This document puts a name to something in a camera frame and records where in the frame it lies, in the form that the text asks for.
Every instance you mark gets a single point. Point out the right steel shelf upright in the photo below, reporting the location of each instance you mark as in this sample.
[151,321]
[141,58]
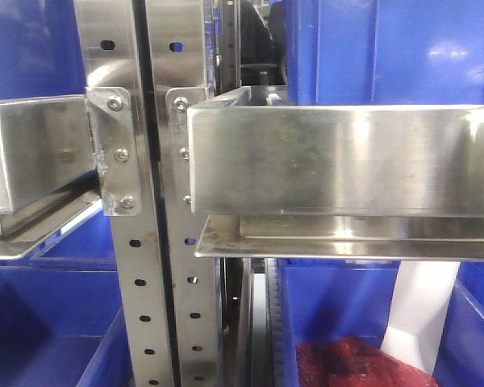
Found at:
[182,46]

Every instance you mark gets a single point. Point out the steel shelf upright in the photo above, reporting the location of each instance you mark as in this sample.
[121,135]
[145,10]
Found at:
[182,46]
[110,39]

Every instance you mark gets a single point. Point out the left steel shelf tray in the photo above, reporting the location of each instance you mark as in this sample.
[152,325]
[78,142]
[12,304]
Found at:
[47,171]

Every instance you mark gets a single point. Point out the left steel shelf upright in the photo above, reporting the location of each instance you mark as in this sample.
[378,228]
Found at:
[110,39]

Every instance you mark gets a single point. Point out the blue bin lower middle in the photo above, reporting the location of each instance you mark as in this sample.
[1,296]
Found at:
[322,301]

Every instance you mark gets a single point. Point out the blue bin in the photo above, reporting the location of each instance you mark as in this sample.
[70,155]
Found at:
[385,52]
[461,356]
[322,301]
[62,328]
[40,52]

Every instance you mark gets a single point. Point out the person in dark clothes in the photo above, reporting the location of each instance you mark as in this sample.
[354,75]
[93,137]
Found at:
[264,44]

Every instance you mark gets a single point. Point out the blue bin upper right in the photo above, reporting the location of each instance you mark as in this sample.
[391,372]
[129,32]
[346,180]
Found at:
[385,52]

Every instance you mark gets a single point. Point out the red mesh bag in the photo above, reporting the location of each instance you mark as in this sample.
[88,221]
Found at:
[353,362]

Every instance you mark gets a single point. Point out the white foam sheet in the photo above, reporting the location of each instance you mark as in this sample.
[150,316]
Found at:
[418,311]

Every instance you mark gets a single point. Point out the blue bin lower left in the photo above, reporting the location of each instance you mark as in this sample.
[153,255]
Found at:
[62,328]

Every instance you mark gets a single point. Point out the blue bin upper left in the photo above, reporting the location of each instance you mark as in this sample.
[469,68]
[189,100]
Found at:
[40,52]

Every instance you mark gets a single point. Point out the blue bin lower right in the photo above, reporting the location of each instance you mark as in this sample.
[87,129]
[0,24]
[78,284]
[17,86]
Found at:
[461,356]

